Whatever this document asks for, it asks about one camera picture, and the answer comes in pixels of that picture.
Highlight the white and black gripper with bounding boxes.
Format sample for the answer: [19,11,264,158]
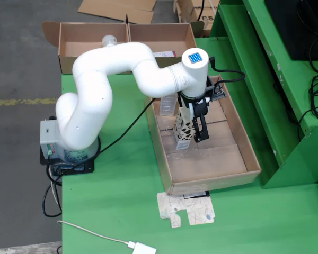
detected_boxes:
[177,92,211,143]

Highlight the cow print hand cream box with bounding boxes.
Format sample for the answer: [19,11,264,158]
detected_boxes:
[172,105,196,151]

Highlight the large shallow cardboard tray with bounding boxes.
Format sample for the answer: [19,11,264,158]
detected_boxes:
[145,76,262,196]

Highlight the beige printed cardboard cutout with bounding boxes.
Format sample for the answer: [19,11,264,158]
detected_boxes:
[156,192,216,229]

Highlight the open brown cardboard box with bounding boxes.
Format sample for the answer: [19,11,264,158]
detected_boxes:
[128,22,205,74]
[42,21,132,75]

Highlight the stack of printed cardboard boxes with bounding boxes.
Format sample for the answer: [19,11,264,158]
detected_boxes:
[173,0,220,38]

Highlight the small open cardboard box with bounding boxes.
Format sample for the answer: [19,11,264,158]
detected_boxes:
[77,0,157,24]

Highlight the grey robot controller box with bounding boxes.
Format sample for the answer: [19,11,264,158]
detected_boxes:
[39,120,60,159]

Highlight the plain white tall carton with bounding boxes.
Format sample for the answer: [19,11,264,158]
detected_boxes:
[158,94,178,116]

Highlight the black card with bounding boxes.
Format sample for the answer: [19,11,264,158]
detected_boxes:
[183,190,210,199]

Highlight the green metal shelf unit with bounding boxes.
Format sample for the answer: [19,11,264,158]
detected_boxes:
[209,0,318,190]

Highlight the flat white and red carton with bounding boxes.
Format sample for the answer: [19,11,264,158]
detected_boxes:
[152,50,178,58]

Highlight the clear bottle with teal cap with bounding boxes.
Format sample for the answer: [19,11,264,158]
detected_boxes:
[102,35,118,48]

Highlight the white power adapter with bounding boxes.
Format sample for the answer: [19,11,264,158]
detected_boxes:
[134,241,157,254]

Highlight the black monitor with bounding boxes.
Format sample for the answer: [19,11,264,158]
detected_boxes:
[263,0,318,61]

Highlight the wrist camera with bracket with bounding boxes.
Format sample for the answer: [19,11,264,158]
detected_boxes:
[205,76,227,103]

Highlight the short black camera cable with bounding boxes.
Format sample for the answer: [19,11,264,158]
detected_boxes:
[208,57,246,85]

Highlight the long black cable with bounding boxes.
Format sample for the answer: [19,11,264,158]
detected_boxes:
[46,97,156,186]

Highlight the black cable bundle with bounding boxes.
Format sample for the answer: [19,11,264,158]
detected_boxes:
[296,34,318,133]

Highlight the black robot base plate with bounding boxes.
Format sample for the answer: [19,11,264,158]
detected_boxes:
[39,147,95,175]

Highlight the white USB cable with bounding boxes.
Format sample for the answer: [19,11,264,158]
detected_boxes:
[57,220,136,249]

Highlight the thin white cable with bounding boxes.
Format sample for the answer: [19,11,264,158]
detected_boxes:
[49,169,62,208]

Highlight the black power cable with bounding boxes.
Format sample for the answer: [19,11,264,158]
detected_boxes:
[42,164,63,218]

